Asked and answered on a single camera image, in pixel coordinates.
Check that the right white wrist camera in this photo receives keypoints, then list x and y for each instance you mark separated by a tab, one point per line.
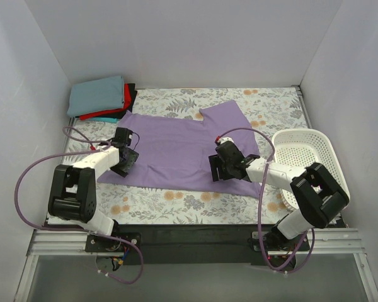
221	140

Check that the floral table cloth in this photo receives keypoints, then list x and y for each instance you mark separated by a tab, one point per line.
267	109

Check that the purple t shirt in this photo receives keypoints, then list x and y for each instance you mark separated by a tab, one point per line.
174	153

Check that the folded red t shirt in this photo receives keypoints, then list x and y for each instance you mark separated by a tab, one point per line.
111	112

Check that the aluminium frame rail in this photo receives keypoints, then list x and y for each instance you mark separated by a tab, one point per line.
65	267

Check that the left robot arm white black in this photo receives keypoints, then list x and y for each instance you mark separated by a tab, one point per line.
73	191

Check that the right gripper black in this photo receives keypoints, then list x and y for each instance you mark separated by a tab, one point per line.
218	168

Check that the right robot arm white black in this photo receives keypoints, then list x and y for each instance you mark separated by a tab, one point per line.
320	198

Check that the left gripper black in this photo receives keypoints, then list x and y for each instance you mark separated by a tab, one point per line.
128	162

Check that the folded grey-blue t shirt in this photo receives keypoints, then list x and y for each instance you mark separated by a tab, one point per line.
87	97

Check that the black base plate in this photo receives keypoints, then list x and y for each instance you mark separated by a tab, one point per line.
194	244

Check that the white plastic basket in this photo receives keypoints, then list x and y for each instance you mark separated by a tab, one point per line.
302	147

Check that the folded teal t shirt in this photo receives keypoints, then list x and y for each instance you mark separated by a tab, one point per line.
107	120

